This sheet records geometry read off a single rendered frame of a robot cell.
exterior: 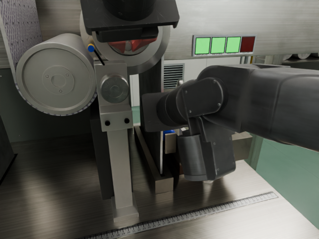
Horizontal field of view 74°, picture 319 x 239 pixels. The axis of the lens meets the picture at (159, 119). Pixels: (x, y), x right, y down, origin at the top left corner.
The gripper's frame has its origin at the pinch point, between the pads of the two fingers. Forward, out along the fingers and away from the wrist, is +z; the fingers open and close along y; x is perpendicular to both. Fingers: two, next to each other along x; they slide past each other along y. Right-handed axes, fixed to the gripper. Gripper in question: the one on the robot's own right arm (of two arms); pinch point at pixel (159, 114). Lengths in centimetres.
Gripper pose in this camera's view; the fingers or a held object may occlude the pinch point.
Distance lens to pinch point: 45.5
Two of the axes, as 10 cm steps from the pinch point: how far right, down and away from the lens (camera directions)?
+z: -2.5, 0.6, 9.7
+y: 9.6, -1.1, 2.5
